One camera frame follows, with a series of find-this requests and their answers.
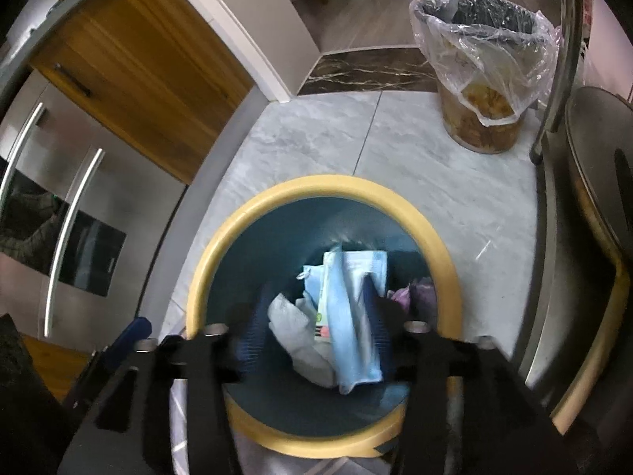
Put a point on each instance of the white printed wrapper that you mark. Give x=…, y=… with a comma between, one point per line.
x=371, y=264

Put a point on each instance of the stainless steel built-in oven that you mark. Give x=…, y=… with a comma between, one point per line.
x=99, y=183

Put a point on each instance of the plastic-lined trash basket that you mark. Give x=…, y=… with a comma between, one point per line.
x=494, y=54

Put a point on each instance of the wooden cabinet door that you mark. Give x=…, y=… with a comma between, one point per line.
x=148, y=59

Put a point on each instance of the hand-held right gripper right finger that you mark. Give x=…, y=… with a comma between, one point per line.
x=383, y=336

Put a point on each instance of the pink plastic bag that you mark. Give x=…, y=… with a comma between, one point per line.
x=418, y=294

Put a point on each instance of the blue plastic bag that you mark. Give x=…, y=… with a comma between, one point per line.
x=351, y=346

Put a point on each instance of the clear plastic bag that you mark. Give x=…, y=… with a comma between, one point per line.
x=296, y=341

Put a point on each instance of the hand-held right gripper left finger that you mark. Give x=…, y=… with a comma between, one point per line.
x=249, y=351

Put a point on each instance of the grey checked mat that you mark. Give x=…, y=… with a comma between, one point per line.
x=277, y=462

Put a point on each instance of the teal bin with yellow rim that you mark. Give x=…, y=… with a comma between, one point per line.
x=247, y=267

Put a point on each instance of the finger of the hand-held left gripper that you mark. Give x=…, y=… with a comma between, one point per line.
x=131, y=334

